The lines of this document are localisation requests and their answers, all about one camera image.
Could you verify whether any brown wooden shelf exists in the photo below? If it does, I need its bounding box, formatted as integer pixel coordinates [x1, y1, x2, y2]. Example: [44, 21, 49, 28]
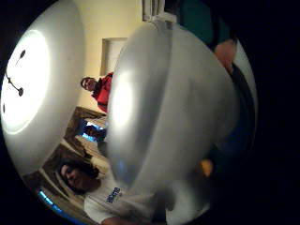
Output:
[40, 106, 109, 188]

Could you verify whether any black ceiling fixture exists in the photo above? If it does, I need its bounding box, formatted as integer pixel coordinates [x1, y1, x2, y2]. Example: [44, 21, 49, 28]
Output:
[2, 49, 27, 114]

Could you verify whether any the person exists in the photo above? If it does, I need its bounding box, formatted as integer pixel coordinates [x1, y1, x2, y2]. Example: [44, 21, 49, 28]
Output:
[57, 157, 176, 225]

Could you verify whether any white door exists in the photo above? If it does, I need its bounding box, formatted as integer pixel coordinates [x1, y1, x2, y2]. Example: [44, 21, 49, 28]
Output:
[99, 37, 128, 77]

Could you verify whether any blue lit screen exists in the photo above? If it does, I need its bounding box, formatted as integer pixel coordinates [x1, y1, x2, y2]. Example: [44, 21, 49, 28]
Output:
[80, 120, 107, 143]

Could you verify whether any round ceiling lamp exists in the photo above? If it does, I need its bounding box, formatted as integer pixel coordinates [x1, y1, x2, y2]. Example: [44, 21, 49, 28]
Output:
[0, 28, 52, 136]

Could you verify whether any blue light strip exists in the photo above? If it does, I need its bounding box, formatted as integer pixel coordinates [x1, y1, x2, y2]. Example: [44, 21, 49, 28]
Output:
[37, 189, 87, 225]

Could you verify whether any small orange object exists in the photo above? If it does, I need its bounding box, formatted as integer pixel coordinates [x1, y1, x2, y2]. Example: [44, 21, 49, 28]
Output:
[200, 158, 215, 178]

